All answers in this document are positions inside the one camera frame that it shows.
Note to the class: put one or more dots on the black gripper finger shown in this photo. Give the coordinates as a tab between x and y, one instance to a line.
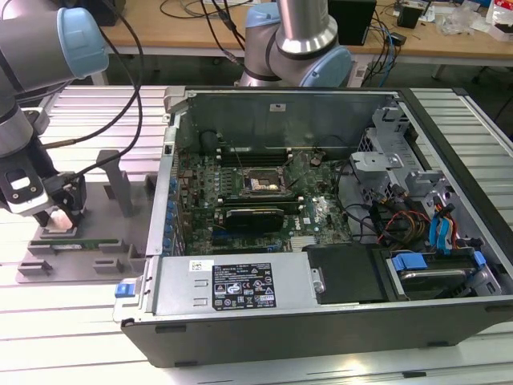
42	220
76	216

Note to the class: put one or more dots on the silver square CPU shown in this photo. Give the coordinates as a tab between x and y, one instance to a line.
60	220

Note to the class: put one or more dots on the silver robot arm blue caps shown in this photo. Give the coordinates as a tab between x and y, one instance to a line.
40	44

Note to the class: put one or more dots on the CPU socket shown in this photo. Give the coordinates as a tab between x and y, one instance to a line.
264	184

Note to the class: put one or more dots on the grey parts rack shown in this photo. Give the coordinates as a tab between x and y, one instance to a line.
88	224

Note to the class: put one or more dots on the green RAM stick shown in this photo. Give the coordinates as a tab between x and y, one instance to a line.
80	241

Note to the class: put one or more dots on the blue case latch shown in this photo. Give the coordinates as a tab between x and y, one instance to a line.
124	290

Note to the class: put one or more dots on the grey power supply unit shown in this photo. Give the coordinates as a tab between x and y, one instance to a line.
180	284

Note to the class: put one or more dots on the black cylindrical part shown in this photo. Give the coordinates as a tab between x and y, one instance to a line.
208	141

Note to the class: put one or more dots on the black graphics card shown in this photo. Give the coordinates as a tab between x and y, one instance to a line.
252	220

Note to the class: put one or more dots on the black RAM slot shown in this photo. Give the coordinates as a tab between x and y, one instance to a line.
256	151
256	203
256	200
256	163
256	197
256	159
292	209
256	155

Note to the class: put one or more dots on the silver finned heatsink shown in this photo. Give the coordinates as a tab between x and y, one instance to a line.
303	243

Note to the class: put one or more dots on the open black PC case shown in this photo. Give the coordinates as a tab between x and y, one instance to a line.
280	341

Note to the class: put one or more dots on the green motherboard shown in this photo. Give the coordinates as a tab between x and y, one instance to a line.
320	216

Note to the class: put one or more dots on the silver coin battery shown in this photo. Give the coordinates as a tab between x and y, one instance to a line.
316	161

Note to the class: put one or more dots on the black plastic cover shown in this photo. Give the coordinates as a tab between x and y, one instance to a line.
344	272

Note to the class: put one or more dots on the grey metal drive cage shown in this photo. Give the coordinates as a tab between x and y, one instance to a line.
376	160

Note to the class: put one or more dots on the hard disk in blue carrier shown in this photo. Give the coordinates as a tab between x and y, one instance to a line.
409	262

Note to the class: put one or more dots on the black computer tower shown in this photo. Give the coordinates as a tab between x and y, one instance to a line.
356	20

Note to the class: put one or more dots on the black power adapter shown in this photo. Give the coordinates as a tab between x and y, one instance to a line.
398	39

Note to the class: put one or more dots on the small black box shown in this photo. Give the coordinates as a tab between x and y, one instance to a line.
408	16

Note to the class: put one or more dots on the clear plastic bags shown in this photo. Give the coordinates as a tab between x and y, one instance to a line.
461	20

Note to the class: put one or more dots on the white red package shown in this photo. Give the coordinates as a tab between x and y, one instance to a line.
501	20

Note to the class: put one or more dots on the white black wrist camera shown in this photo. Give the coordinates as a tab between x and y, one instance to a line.
20	192

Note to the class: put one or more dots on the wooden desk white frame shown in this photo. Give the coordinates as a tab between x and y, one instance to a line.
180	36

